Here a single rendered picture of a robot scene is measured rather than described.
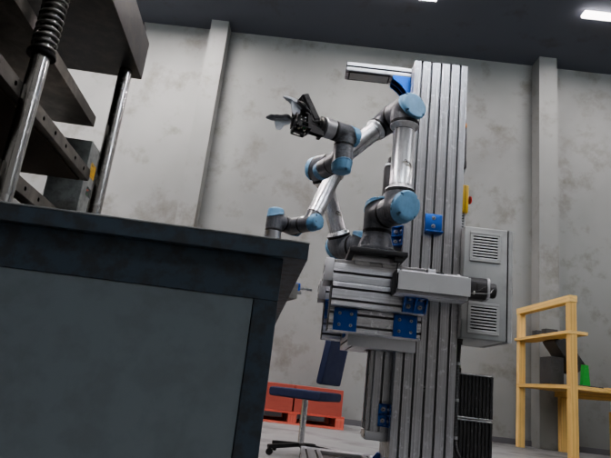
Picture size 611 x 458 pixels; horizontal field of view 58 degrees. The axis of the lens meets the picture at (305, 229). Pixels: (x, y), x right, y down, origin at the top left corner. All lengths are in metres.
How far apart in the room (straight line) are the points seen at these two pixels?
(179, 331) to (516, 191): 8.86
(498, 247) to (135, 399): 1.70
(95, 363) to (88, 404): 0.08
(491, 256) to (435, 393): 0.60
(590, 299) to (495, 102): 3.60
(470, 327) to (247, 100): 7.83
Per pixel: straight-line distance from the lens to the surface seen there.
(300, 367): 8.52
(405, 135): 2.23
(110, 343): 1.17
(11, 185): 1.80
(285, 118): 2.07
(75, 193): 2.66
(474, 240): 2.42
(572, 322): 7.56
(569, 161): 10.32
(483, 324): 2.36
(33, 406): 1.20
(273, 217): 2.46
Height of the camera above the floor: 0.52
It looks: 15 degrees up
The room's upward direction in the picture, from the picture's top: 7 degrees clockwise
